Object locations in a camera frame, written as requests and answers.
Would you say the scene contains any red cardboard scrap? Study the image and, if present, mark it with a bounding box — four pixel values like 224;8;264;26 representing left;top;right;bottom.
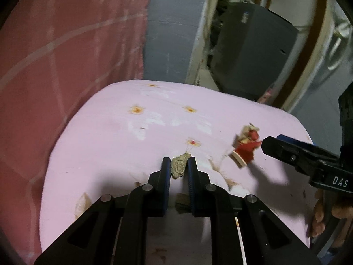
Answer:
230;123;262;168

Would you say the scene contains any small beige scrap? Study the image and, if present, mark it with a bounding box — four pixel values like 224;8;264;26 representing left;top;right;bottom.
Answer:
171;153;191;179

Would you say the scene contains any person's right hand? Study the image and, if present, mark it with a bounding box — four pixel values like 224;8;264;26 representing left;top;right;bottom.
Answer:
309;189;352;248

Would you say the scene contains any pink floral table cloth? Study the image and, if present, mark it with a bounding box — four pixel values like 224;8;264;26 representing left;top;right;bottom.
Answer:
36;81;319;264

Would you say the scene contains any red checked counter cloth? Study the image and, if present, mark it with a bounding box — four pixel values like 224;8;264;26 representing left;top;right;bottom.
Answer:
1;0;149;264

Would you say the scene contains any wooden door frame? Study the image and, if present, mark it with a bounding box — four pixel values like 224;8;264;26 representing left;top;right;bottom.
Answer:
186;0;333;112

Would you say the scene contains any white hose loop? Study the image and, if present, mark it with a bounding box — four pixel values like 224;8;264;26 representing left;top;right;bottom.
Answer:
325;21;353;71

